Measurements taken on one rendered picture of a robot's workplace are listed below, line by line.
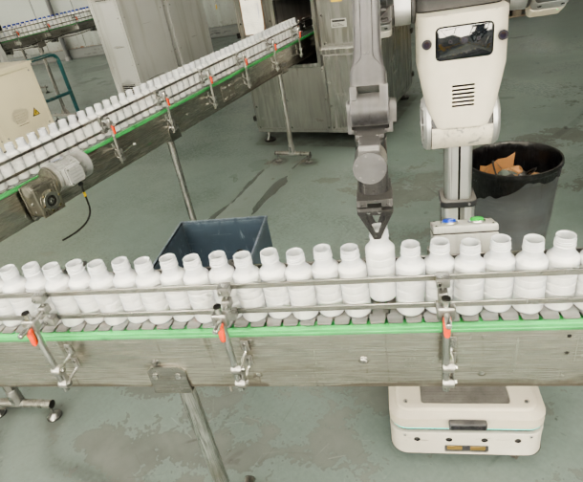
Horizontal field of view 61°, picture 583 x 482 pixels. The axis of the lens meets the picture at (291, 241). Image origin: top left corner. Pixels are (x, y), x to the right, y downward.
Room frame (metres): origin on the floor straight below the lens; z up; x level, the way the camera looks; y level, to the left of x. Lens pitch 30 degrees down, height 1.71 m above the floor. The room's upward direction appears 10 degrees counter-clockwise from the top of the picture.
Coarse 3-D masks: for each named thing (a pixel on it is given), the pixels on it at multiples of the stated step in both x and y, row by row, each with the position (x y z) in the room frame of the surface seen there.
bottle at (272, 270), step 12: (264, 252) 0.92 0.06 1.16; (276, 252) 0.90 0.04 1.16; (264, 264) 0.89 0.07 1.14; (276, 264) 0.89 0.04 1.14; (264, 276) 0.88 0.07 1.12; (276, 276) 0.88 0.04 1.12; (264, 288) 0.89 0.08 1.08; (276, 288) 0.87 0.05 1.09; (276, 300) 0.87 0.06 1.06; (288, 300) 0.88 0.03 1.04; (288, 312) 0.88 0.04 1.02
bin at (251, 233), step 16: (192, 224) 1.55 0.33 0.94; (208, 224) 1.54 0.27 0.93; (224, 224) 1.53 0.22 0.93; (240, 224) 1.51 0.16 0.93; (256, 224) 1.50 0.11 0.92; (176, 240) 1.49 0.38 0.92; (192, 240) 1.56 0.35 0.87; (208, 240) 1.54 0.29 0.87; (224, 240) 1.53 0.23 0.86; (240, 240) 1.52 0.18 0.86; (256, 240) 1.34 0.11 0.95; (160, 256) 1.36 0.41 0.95; (176, 256) 1.45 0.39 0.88; (256, 256) 1.30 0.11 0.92
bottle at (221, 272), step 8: (208, 256) 0.93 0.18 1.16; (216, 256) 0.95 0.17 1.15; (224, 256) 0.92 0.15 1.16; (216, 264) 0.91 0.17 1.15; (224, 264) 0.92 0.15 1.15; (216, 272) 0.91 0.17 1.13; (224, 272) 0.91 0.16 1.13; (232, 272) 0.92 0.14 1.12; (216, 280) 0.90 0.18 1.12; (224, 280) 0.90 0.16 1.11; (232, 280) 0.91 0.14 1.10; (216, 296) 0.91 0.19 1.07; (232, 296) 0.91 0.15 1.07; (232, 304) 0.90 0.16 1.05
